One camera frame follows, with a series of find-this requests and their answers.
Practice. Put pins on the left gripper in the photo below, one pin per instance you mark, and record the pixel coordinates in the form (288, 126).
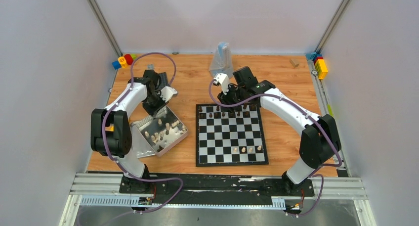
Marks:
(152, 106)

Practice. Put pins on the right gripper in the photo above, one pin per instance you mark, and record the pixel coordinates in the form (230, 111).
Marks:
(225, 99)

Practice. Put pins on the black white chessboard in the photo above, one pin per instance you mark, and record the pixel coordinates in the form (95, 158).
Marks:
(223, 138)

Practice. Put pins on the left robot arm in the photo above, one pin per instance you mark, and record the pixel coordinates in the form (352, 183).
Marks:
(111, 134)

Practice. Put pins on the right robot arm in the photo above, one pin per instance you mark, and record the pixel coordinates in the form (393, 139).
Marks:
(319, 137)

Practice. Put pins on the pink metal tin box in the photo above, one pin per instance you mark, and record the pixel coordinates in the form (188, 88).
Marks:
(163, 131)

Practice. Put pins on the plastic bag with blue item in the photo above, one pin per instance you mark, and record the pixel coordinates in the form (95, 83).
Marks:
(222, 61)

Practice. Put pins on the metal tin lid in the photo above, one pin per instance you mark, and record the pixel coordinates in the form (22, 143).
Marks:
(140, 145)

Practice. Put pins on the red round toy block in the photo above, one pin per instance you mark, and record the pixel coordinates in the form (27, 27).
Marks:
(129, 58)

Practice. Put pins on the blue toy block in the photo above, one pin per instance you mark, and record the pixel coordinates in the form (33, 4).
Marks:
(116, 65)

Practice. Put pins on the yellow round toy block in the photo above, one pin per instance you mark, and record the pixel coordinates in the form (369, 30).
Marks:
(122, 62)

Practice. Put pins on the small wooden block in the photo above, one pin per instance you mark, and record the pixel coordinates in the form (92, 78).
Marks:
(294, 62)

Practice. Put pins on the yellow lego brick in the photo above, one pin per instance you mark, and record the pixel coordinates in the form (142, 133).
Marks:
(321, 68)

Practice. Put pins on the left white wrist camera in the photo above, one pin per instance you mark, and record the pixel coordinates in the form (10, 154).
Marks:
(167, 93)

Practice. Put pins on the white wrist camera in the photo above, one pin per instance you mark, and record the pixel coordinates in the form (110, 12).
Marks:
(167, 93)
(223, 81)

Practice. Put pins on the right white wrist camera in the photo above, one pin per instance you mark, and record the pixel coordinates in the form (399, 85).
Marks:
(223, 81)

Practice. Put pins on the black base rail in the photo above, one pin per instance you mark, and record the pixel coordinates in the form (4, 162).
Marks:
(214, 189)

